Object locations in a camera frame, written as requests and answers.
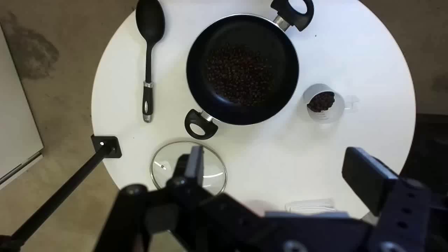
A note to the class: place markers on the glass pot lid black knob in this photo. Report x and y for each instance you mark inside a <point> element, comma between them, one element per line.
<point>165,161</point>

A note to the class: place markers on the black camera stand pole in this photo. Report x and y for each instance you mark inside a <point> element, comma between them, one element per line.
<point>70,186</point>

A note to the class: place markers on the black plastic serving spoon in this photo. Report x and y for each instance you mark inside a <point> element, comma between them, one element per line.
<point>149,22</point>

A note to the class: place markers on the clear plastic measuring cup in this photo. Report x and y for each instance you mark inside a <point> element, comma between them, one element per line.
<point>332,113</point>

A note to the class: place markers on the small coffee beans heap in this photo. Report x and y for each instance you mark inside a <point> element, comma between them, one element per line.
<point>321,101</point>

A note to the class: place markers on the white board with writing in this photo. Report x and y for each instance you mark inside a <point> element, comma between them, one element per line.
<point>14,126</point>

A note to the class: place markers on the roasted coffee beans layer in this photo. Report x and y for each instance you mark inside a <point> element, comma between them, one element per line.
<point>238,77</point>

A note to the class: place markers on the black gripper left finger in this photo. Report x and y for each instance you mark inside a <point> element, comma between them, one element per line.
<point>195,162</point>

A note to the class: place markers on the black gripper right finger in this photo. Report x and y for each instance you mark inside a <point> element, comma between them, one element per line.
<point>366,179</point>

